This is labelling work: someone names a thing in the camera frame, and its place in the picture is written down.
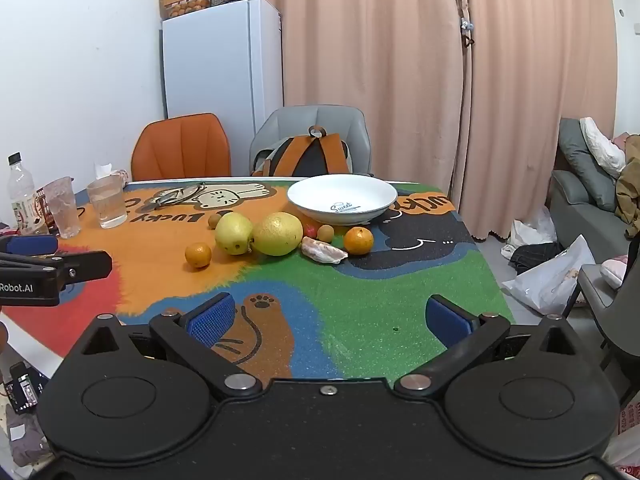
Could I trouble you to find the metal eyeglasses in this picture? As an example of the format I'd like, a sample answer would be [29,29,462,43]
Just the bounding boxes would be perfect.
[145,183,206,213]

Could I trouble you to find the orange tangerine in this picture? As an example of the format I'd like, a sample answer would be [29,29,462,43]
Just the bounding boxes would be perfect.
[344,226,375,256]
[184,242,213,269]

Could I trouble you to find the peeled pomelo segment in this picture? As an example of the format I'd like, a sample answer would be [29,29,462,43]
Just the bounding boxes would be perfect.
[300,236,349,265]

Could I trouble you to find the clear plastic cup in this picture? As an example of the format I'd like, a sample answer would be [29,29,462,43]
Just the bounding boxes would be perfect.
[42,176,82,239]

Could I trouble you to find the orange chair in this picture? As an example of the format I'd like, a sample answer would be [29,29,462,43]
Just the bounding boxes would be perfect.
[131,113,232,182]

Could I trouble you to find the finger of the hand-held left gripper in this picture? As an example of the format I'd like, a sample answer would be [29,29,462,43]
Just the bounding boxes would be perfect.
[0,234,59,257]
[0,251,114,289]

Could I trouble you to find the yellow-green apple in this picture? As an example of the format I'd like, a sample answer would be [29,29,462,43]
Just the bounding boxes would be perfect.
[215,211,254,256]

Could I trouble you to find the black electronic device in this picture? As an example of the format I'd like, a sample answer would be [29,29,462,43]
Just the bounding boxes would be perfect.
[4,361,41,415]

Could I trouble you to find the grey sofa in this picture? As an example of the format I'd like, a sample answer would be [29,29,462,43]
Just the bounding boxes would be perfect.
[547,117,640,266]

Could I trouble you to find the dark grey chair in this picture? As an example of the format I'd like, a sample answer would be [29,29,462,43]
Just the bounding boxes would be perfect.
[562,235,640,401]

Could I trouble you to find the white tissue pack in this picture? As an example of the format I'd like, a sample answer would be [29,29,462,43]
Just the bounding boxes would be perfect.
[94,161,132,183]

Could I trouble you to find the cartoon printed tablecloth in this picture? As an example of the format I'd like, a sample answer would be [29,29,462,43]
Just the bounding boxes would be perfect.
[0,177,516,382]

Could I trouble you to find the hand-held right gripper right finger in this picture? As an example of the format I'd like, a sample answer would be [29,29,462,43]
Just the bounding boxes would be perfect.
[395,295,587,400]

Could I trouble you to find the pink curtain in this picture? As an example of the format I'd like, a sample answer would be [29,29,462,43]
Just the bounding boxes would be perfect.
[452,0,618,241]
[232,0,472,186]

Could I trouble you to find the grey cushion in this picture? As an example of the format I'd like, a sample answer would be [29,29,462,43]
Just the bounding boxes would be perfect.
[557,117,618,213]

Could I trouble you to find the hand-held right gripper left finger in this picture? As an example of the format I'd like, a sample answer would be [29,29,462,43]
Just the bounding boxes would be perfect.
[75,292,262,401]

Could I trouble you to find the large yellow citrus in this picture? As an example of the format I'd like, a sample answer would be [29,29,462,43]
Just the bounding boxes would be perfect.
[251,212,304,257]

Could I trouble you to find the small white plastic bag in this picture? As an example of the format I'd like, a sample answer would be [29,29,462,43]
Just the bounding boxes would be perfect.
[501,205,558,261]

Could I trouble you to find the white bag with red print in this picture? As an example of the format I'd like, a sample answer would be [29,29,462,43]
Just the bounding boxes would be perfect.
[607,390,640,471]

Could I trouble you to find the white pillow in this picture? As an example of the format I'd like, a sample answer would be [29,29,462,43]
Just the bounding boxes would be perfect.
[580,116,627,179]

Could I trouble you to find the grey-purple cloth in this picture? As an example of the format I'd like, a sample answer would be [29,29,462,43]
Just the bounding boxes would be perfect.
[0,400,53,466]

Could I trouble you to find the brown jacket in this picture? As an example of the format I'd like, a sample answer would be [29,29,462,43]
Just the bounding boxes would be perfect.
[614,135,640,238]

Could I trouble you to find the white bowl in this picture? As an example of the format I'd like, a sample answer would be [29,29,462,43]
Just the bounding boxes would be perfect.
[287,175,399,225]

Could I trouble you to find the pink and white cushion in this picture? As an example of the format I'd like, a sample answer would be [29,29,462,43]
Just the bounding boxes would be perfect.
[600,255,631,291]

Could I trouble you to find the red patterned packet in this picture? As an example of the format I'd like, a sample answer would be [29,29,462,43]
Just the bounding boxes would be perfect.
[35,195,57,233]

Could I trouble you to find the clear glass cup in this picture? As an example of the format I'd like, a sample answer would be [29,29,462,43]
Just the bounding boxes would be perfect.
[86,174,128,229]

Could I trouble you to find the black clothing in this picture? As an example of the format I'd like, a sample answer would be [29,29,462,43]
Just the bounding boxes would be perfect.
[510,241,566,276]

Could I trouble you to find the large white plastic bag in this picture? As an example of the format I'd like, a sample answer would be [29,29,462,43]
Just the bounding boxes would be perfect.
[501,234,597,316]

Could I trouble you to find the white refrigerator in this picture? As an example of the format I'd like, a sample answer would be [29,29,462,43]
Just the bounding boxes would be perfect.
[161,0,285,133]

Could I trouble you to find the clear plastic bottle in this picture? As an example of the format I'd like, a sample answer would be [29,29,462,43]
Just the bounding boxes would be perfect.
[7,152,50,236]

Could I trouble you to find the orange and black backpack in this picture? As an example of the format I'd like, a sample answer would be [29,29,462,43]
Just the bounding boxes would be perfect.
[251,125,353,178]

